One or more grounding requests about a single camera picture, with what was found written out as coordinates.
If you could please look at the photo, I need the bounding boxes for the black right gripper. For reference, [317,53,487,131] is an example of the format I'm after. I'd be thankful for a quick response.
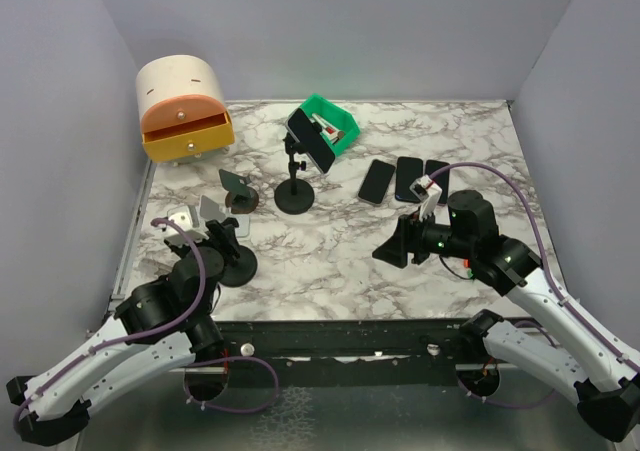
[373,204,475,267]

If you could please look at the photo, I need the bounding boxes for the silver folding phone stand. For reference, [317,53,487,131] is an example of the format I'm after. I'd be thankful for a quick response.
[199,195,250,238]

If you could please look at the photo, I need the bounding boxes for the brown round-base phone stand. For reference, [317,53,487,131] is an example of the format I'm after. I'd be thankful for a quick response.
[219,169,259,214]

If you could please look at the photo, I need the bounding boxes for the silver-edged phone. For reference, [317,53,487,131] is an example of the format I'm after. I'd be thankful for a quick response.
[357,159,396,205]

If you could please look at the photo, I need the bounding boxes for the pink-edged black phone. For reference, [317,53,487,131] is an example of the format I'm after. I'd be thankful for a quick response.
[423,158,451,207]

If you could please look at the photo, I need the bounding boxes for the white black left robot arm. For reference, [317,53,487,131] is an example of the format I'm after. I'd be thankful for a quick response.
[6,218,239,446]

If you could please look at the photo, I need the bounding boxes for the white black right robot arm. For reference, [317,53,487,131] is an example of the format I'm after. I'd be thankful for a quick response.
[372,190,639,443]

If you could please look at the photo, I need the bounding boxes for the black tall phone stand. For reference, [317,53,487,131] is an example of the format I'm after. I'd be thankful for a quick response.
[274,130,315,215]

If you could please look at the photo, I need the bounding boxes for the black phone on tall stand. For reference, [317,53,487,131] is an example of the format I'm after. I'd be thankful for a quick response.
[286,108,335,174]

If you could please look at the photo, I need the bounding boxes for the items inside green bin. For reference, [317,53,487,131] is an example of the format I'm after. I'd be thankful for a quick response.
[311,113,346,144]

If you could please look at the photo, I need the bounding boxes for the beige orange drawer box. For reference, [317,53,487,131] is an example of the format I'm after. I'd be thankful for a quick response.
[135,55,235,163]

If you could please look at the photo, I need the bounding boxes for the green plastic bin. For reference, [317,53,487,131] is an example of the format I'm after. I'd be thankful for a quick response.
[300,94,360,157]

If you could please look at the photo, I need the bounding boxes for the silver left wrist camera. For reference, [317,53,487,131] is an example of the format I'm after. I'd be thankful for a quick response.
[151,205,207,247]

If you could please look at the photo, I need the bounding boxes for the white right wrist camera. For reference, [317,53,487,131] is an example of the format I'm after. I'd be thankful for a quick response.
[409,175,442,221]

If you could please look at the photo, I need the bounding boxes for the black front rail bar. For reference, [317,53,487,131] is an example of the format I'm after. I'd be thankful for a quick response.
[200,319,489,388]

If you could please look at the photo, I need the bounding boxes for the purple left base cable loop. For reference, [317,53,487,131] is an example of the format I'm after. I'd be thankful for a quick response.
[183,354,280,414]

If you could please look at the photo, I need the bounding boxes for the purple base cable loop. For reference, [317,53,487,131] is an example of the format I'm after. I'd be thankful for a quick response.
[183,354,280,414]
[464,385,557,410]

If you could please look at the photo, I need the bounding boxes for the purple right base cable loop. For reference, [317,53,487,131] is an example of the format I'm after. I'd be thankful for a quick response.
[464,385,557,410]

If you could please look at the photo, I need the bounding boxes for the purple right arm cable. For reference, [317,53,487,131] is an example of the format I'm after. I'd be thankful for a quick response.
[429,161,640,377]

